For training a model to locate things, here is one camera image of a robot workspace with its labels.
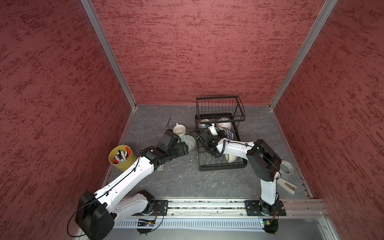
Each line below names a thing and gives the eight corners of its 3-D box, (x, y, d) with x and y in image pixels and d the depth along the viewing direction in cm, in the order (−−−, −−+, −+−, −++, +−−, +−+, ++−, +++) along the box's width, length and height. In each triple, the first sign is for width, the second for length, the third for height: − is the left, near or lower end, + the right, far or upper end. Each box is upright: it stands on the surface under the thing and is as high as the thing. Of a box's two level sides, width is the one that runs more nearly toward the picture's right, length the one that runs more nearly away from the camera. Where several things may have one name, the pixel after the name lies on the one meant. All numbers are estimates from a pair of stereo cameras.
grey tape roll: (282, 173, 88) (284, 171, 86) (278, 163, 92) (280, 161, 90) (291, 173, 88) (293, 171, 86) (287, 163, 92) (289, 161, 90)
